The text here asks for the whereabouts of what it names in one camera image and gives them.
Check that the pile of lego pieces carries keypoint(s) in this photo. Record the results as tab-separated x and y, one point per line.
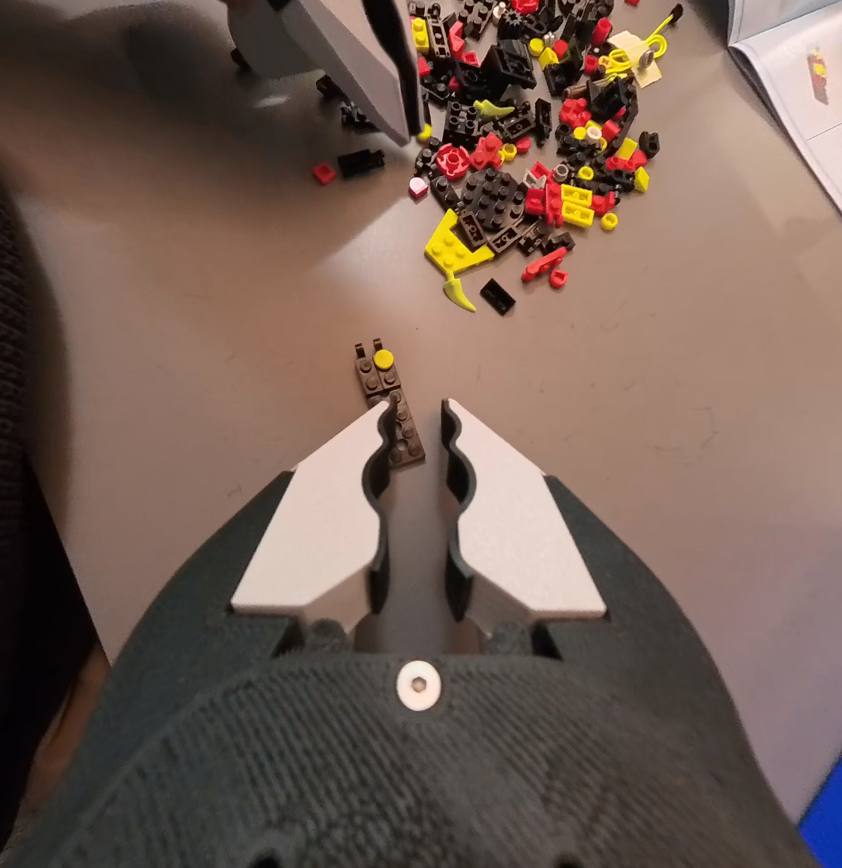
523	135

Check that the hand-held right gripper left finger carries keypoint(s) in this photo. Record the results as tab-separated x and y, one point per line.
312	536

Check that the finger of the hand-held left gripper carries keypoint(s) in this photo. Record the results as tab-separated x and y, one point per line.
353	61

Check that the yellow round lego stud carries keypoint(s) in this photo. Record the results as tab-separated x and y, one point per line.
425	131

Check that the black lego assembly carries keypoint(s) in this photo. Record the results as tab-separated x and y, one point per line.
390	413

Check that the lego instruction booklet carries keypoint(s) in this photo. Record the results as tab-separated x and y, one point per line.
807	88

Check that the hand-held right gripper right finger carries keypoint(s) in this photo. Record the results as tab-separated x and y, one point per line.
523	536

